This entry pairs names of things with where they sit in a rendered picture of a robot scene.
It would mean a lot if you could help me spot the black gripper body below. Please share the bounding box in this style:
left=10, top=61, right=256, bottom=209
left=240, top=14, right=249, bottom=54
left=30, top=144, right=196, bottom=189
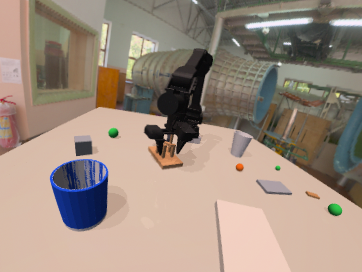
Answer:
left=144, top=113, right=188, bottom=139

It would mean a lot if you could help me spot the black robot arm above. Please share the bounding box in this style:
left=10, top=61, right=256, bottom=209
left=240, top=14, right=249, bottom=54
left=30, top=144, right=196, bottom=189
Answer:
left=157, top=48, right=213, bottom=141

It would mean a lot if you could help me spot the blue mug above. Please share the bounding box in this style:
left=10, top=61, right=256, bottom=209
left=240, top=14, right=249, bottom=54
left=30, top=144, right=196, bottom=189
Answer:
left=50, top=159, right=108, bottom=232

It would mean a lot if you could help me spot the green ball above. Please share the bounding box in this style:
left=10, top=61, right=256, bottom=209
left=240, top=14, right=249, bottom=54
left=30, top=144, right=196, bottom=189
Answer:
left=108, top=128, right=118, bottom=138
left=328, top=204, right=342, bottom=216

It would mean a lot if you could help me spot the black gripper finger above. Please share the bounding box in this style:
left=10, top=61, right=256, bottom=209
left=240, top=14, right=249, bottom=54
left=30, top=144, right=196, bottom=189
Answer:
left=176, top=139, right=188, bottom=154
left=155, top=138, right=166, bottom=156

